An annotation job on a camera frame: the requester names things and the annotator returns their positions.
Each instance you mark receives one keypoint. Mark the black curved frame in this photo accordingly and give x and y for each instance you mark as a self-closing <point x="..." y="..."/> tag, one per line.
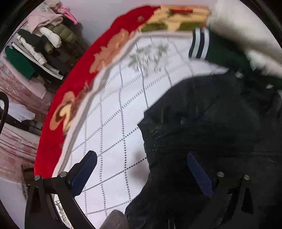
<point x="4" y="110"/>

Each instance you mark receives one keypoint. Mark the grey rounded object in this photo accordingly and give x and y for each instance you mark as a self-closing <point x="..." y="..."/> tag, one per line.
<point x="114" y="220"/>

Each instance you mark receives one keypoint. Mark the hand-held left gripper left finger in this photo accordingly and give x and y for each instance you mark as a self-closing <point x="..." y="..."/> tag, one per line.
<point x="84" y="174"/>

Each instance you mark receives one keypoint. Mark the black garment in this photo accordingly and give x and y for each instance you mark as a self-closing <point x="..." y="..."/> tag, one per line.
<point x="204" y="123"/>

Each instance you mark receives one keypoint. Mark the green white striped-cuff jacket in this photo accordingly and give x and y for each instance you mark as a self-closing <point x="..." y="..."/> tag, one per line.
<point x="222" y="51"/>

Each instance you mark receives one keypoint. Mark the pink plush cloth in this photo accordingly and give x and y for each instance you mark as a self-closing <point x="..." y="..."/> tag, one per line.
<point x="17" y="145"/>

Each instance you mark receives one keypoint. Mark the pile of folded clothes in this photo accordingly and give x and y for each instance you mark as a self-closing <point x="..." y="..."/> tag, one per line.
<point x="44" y="41"/>

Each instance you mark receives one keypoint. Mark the red floral blanket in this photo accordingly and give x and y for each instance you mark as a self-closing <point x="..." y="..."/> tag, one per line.
<point x="75" y="72"/>

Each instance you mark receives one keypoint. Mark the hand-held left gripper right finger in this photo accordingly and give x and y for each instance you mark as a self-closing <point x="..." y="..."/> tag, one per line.
<point x="200" y="176"/>

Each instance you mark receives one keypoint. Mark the white cloth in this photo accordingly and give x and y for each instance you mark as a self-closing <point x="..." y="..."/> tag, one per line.
<point x="19" y="112"/>

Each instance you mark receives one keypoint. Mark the white quilted bedspread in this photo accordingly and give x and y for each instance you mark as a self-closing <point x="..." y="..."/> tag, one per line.
<point x="123" y="105"/>

